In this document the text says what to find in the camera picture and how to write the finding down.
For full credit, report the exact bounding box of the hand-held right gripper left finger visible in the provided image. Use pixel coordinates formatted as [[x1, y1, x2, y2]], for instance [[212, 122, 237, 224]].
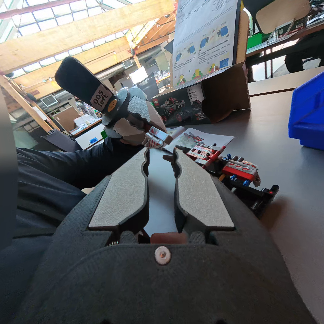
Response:
[[88, 147, 150, 230]]

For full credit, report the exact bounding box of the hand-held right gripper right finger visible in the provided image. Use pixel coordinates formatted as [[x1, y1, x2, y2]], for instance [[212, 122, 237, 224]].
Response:
[[172, 149, 235, 233]]

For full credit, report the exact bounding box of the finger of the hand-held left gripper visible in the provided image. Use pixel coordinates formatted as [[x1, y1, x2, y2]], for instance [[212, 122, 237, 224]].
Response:
[[104, 118, 150, 146], [126, 87, 168, 133]]

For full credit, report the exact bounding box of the grey red lego panel piece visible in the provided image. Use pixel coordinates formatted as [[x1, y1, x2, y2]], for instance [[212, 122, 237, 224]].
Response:
[[144, 127, 174, 149]]

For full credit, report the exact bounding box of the red grey lego vehicle model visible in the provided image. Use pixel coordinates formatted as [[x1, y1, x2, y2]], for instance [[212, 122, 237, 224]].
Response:
[[175, 144, 279, 219]]

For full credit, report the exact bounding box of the person's left forearm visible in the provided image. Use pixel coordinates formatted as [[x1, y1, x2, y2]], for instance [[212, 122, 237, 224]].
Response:
[[15, 135, 148, 193]]

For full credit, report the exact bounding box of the lego set cardboard box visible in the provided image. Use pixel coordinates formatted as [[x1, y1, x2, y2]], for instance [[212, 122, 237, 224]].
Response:
[[151, 61, 251, 126]]

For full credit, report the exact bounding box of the lego instruction booklet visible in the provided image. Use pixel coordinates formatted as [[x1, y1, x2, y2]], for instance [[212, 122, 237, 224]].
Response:
[[162, 127, 235, 153]]

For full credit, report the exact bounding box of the person's right hand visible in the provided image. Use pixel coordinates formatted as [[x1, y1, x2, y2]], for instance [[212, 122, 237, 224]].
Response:
[[150, 232, 188, 244]]

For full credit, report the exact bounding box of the white background screen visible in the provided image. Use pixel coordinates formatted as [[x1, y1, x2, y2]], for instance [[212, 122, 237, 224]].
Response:
[[129, 66, 149, 85]]

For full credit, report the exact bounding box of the wooden background desk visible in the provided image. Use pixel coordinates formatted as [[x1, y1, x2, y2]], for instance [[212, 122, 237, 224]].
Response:
[[50, 106, 103, 138]]

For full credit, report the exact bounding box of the person's dark clothing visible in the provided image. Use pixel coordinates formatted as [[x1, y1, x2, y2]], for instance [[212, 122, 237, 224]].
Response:
[[0, 187, 88, 324]]

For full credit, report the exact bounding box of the printed instruction sheet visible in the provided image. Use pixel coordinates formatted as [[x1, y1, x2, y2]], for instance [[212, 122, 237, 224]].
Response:
[[172, 0, 241, 85]]

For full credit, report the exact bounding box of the green box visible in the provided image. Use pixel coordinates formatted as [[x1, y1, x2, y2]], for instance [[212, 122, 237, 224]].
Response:
[[247, 34, 269, 50]]

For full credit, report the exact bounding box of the blue plastic storage bin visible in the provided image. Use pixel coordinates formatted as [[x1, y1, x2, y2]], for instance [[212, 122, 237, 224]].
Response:
[[289, 72, 324, 151]]

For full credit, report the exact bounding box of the tan backed chair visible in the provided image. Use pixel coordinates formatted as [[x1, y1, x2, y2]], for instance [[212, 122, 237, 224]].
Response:
[[255, 0, 311, 35]]

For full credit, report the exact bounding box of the dark seated figure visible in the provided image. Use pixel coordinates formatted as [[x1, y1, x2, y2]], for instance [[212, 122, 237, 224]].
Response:
[[284, 32, 324, 74]]

